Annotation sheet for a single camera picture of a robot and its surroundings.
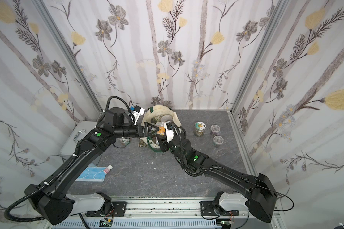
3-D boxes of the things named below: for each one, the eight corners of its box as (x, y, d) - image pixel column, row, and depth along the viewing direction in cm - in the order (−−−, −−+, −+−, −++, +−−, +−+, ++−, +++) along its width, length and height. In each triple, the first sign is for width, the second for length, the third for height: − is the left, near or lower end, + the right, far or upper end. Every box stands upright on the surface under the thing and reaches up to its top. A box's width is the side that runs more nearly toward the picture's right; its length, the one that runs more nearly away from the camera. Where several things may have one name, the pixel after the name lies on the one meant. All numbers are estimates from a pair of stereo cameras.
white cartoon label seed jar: (194, 137, 106) (195, 130, 99) (193, 128, 111) (194, 121, 104) (204, 137, 106) (206, 130, 99) (203, 128, 111) (204, 121, 104)
